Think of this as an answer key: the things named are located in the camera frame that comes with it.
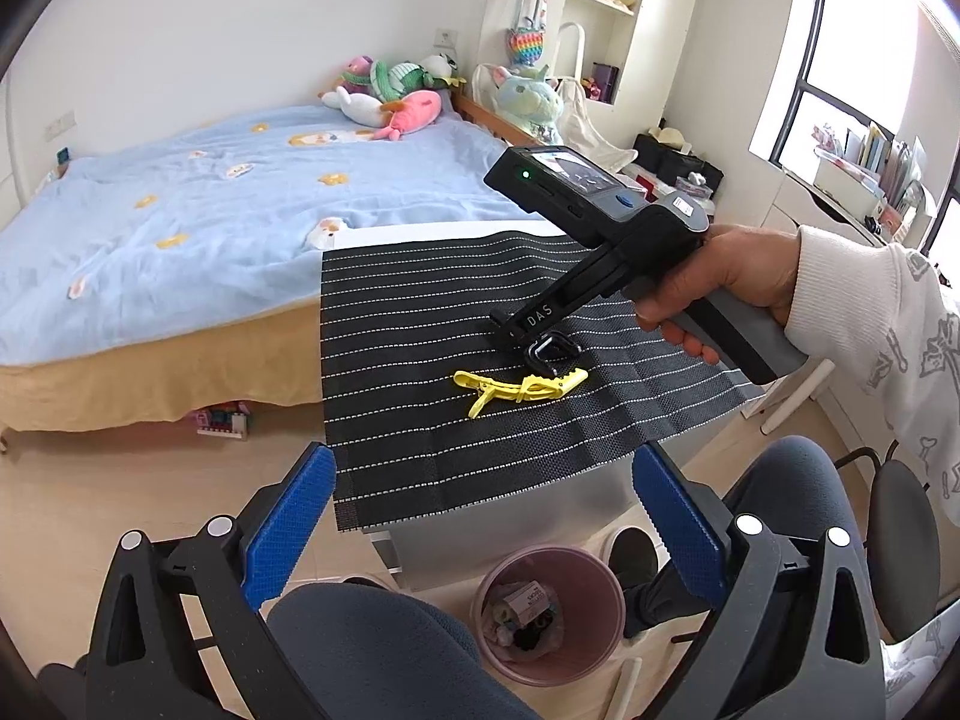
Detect pink trash bin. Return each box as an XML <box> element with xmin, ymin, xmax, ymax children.
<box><xmin>471</xmin><ymin>546</ymin><xmax>627</xmax><ymax>687</ymax></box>

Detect white wall shelf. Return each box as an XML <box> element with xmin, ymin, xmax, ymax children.
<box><xmin>480</xmin><ymin>0</ymin><xmax>668</xmax><ymax>128</ymax></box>

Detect window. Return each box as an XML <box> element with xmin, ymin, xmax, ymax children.
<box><xmin>750</xmin><ymin>0</ymin><xmax>960</xmax><ymax>256</ymax></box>

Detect person's leg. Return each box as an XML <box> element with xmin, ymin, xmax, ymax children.
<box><xmin>266</xmin><ymin>583</ymin><xmax>541</xmax><ymax>720</ymax></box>
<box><xmin>622</xmin><ymin>435</ymin><xmax>875</xmax><ymax>642</ymax></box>

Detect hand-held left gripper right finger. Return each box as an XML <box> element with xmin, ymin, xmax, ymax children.
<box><xmin>632</xmin><ymin>441</ymin><xmax>897</xmax><ymax>720</ymax></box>

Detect yellow hair clip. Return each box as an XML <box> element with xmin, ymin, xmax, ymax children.
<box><xmin>452</xmin><ymin>367</ymin><xmax>588</xmax><ymax>421</ymax></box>

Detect purple pink plush toy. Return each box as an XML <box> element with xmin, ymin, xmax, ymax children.
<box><xmin>341</xmin><ymin>55</ymin><xmax>376</xmax><ymax>95</ymax></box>

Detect green plush toy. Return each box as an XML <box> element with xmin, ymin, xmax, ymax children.
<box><xmin>371</xmin><ymin>60</ymin><xmax>436</xmax><ymax>100</ymax></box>

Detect person's right hand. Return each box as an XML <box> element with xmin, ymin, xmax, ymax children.
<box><xmin>634</xmin><ymin>223</ymin><xmax>803</xmax><ymax>361</ymax></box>

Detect light blue printed blanket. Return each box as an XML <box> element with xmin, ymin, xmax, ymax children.
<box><xmin>0</xmin><ymin>103</ymin><xmax>545</xmax><ymax>368</ymax></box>

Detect white black plush toy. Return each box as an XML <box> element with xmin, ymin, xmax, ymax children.
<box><xmin>418</xmin><ymin>52</ymin><xmax>460</xmax><ymax>87</ymax></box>

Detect mint unicorn plush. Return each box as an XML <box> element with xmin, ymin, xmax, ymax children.
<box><xmin>491</xmin><ymin>66</ymin><xmax>563</xmax><ymax>145</ymax></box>

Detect person's right forearm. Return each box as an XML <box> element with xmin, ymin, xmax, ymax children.
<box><xmin>784</xmin><ymin>223</ymin><xmax>960</xmax><ymax>533</ymax></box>

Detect colourful toy blocks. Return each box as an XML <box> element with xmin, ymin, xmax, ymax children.
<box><xmin>196</xmin><ymin>403</ymin><xmax>248</xmax><ymax>440</ymax></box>

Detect white cardboard box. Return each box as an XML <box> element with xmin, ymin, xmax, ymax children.
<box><xmin>501</xmin><ymin>581</ymin><xmax>545</xmax><ymax>620</ymax></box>

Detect row of books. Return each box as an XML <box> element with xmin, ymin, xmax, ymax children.
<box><xmin>814</xmin><ymin>120</ymin><xmax>931</xmax><ymax>218</ymax></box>

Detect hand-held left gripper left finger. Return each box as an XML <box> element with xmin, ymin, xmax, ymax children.
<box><xmin>82</xmin><ymin>441</ymin><xmax>338</xmax><ymax>720</ymax></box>

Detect black storage boxes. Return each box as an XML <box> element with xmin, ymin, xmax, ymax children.
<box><xmin>634</xmin><ymin>133</ymin><xmax>725</xmax><ymax>200</ymax></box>

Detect black white striped mat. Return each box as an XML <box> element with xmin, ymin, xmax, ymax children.
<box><xmin>321</xmin><ymin>229</ymin><xmax>766</xmax><ymax>533</ymax></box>

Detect pink whale plush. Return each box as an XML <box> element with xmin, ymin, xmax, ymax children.
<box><xmin>373</xmin><ymin>90</ymin><xmax>443</xmax><ymax>142</ymax></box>

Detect black metal clip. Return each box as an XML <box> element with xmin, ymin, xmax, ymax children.
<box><xmin>525</xmin><ymin>330</ymin><xmax>586</xmax><ymax>380</ymax></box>

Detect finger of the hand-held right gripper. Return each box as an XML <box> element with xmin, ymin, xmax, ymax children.
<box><xmin>489</xmin><ymin>306</ymin><xmax>548</xmax><ymax>352</ymax></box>

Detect white table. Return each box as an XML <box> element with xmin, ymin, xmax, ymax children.
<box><xmin>367</xmin><ymin>221</ymin><xmax>638</xmax><ymax>592</ymax></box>

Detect white desk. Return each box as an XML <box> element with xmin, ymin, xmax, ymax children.
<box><xmin>772</xmin><ymin>165</ymin><xmax>938</xmax><ymax>248</ymax></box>

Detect person's right leg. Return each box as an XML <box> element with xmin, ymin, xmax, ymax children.
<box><xmin>622</xmin><ymin>435</ymin><xmax>875</xmax><ymax>642</ymax></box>

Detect white rod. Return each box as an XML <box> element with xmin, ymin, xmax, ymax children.
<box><xmin>604</xmin><ymin>658</ymin><xmax>644</xmax><ymax>720</ymax></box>
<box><xmin>761</xmin><ymin>358</ymin><xmax>835</xmax><ymax>436</ymax></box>

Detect rainbow bag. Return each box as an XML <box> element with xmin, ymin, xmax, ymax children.
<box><xmin>508</xmin><ymin>24</ymin><xmax>547</xmax><ymax>68</ymax></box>

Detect white tote bag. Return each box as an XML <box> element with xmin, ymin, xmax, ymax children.
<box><xmin>555</xmin><ymin>79</ymin><xmax>638</xmax><ymax>173</ymax></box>

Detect wooden bed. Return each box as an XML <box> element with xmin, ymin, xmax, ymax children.
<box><xmin>0</xmin><ymin>94</ymin><xmax>556</xmax><ymax>455</ymax></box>

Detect person's white patterned sweater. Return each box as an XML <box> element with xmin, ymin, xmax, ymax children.
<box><xmin>881</xmin><ymin>607</ymin><xmax>960</xmax><ymax>710</ymax></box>

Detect person's left leg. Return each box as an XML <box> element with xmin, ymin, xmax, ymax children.
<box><xmin>266</xmin><ymin>583</ymin><xmax>541</xmax><ymax>720</ymax></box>

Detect black chair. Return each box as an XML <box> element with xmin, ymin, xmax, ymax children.
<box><xmin>831</xmin><ymin>442</ymin><xmax>944</xmax><ymax>642</ymax></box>

